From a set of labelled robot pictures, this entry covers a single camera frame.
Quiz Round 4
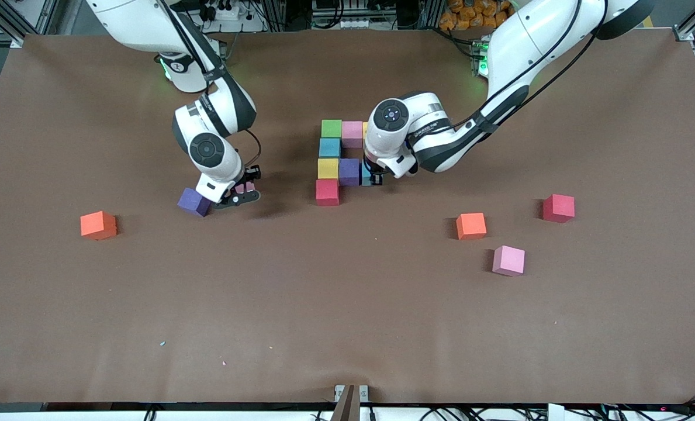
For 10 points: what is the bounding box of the orange foam cube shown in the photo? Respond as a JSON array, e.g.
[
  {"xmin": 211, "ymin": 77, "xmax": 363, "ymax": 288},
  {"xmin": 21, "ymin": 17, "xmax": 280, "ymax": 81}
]
[
  {"xmin": 80, "ymin": 211, "xmax": 117, "ymax": 241},
  {"xmin": 456, "ymin": 212, "xmax": 487, "ymax": 241}
]

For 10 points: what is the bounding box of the white power strip with plugs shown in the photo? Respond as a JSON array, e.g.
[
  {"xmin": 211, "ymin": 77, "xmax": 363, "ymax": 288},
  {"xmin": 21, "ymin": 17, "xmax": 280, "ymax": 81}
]
[{"xmin": 198, "ymin": 0, "xmax": 243, "ymax": 22}]

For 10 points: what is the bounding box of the purple foam cube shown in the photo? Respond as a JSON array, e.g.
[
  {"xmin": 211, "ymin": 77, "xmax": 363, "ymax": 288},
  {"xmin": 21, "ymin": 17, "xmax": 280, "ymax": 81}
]
[
  {"xmin": 177, "ymin": 187, "xmax": 212, "ymax": 218},
  {"xmin": 338, "ymin": 158, "xmax": 361, "ymax": 186}
]

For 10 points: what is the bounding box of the brown paper table cover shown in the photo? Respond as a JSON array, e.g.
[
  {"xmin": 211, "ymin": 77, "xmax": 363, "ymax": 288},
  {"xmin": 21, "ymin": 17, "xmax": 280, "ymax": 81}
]
[{"xmin": 0, "ymin": 29, "xmax": 695, "ymax": 405}]

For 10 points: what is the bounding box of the red foam cube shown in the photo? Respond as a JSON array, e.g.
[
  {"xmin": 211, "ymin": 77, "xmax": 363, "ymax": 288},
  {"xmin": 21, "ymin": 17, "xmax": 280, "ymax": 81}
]
[
  {"xmin": 316, "ymin": 179, "xmax": 340, "ymax": 206},
  {"xmin": 542, "ymin": 194, "xmax": 576, "ymax": 224}
]

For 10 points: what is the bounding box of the bag of orange items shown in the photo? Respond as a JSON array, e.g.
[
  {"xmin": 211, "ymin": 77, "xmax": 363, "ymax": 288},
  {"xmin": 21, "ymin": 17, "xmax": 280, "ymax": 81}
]
[{"xmin": 440, "ymin": 0, "xmax": 514, "ymax": 31}]

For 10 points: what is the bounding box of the metal table edge bracket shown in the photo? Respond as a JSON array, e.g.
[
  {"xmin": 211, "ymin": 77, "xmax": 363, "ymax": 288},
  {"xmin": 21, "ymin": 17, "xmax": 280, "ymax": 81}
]
[{"xmin": 331, "ymin": 384, "xmax": 370, "ymax": 421}]

